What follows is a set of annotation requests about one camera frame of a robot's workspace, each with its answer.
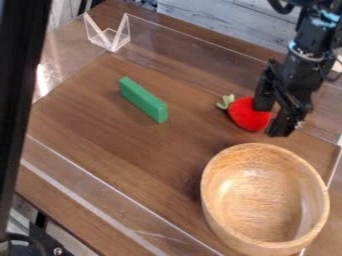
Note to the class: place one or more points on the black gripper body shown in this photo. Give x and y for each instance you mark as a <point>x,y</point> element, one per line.
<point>300,75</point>

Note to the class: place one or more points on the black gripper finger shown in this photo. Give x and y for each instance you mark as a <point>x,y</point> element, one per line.
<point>288,120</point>
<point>264,98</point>

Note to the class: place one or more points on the red plush strawberry toy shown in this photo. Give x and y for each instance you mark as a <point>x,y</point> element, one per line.
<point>244,115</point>

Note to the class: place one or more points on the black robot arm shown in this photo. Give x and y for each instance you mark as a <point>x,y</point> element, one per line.
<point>319,33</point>

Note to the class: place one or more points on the wooden bowl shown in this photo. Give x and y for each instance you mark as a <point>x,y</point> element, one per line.
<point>265,200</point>

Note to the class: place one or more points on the green rectangular block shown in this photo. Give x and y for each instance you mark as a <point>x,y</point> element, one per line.
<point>144,100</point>

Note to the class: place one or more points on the clear acrylic tray walls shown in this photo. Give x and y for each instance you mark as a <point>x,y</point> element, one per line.
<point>110,174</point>

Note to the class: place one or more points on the black clamp with screw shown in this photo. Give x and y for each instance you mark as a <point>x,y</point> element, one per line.
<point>37,243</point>

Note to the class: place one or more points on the clear acrylic corner bracket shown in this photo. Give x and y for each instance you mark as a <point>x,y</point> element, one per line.
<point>109,39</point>

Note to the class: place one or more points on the black vertical frame post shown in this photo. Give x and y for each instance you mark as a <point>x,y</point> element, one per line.
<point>23,26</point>

